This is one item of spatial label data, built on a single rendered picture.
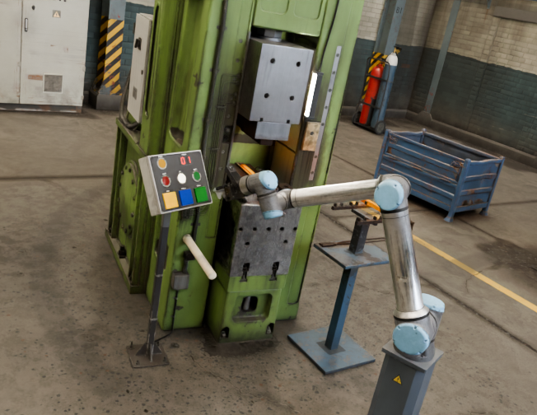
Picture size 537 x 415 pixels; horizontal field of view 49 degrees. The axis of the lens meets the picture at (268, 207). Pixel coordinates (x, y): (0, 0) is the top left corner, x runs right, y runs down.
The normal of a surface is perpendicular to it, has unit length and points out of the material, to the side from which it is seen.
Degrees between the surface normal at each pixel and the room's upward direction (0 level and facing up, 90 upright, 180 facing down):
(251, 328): 90
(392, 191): 83
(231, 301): 90
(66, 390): 0
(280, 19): 90
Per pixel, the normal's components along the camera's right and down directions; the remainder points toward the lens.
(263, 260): 0.40, 0.39
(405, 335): -0.44, 0.32
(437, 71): -0.83, 0.05
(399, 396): -0.59, 0.18
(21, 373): 0.18, -0.92
